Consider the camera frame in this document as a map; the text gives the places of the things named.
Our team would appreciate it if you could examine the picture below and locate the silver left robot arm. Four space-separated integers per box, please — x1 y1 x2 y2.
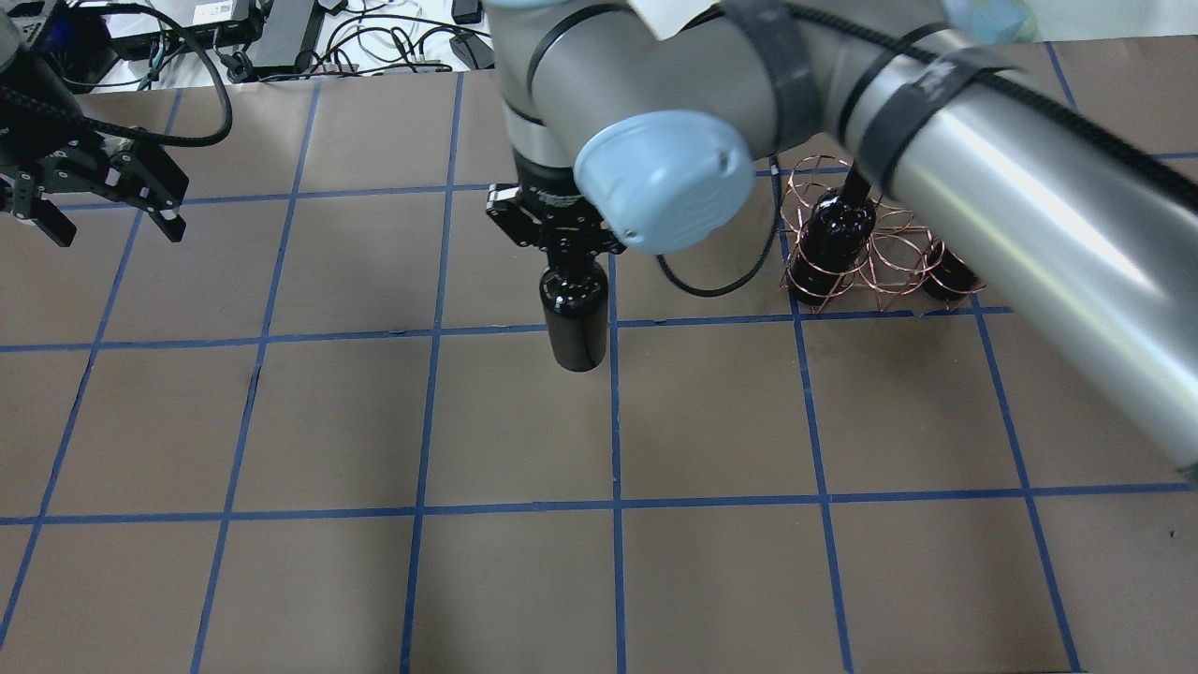
1 18 189 247

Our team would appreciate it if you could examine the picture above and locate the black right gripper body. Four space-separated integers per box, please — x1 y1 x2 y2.
485 154 627 255

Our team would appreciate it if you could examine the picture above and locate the brown paper table cover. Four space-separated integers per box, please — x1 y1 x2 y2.
1 72 1194 673

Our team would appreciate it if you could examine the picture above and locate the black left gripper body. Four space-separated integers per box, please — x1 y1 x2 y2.
4 119 151 211

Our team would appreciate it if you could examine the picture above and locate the black power adapter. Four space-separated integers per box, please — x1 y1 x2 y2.
448 34 496 71

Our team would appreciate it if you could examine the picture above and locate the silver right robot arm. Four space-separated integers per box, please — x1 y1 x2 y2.
485 1 1197 481

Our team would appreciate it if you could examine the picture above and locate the dark wine bottle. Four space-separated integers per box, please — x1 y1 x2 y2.
786 165 878 308
538 256 610 374

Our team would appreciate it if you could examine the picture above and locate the copper wire wine basket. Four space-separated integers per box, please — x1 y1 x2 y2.
780 154 986 312

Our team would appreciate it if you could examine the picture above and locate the dark wine bottle in basket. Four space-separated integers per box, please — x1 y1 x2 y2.
786 165 878 308

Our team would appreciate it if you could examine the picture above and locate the dark wine bottle right slot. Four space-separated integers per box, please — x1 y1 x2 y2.
921 239 980 303

